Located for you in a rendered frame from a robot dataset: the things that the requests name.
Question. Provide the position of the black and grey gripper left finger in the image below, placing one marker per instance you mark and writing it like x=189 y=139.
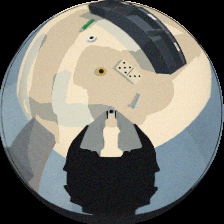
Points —
x=90 y=139

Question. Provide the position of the dark grey rack of bins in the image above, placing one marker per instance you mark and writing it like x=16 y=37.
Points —
x=162 y=53

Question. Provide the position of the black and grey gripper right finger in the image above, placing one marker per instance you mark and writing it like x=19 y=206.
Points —
x=131 y=138

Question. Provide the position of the white domino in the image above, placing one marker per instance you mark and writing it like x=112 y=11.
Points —
x=129 y=71

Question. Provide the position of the brass hex nut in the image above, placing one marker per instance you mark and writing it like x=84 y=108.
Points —
x=101 y=71

